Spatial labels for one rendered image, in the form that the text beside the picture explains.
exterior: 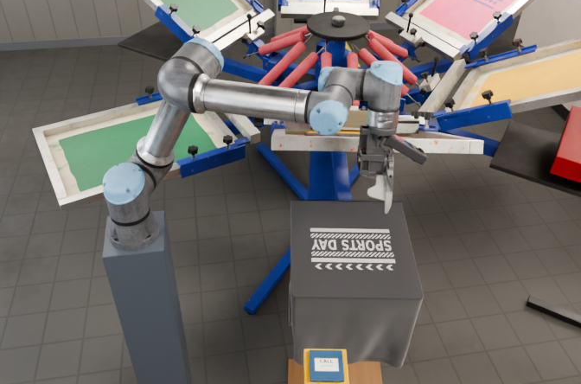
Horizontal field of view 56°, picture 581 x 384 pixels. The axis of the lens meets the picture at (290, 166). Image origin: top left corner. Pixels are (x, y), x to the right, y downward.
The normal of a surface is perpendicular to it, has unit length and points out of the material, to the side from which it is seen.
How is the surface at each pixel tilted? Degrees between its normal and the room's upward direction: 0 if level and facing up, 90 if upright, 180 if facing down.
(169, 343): 90
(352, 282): 0
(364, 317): 90
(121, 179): 7
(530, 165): 0
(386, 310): 94
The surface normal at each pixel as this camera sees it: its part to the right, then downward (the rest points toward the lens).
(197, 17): 0.48, -0.49
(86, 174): 0.03, -0.78
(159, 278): 0.18, 0.62
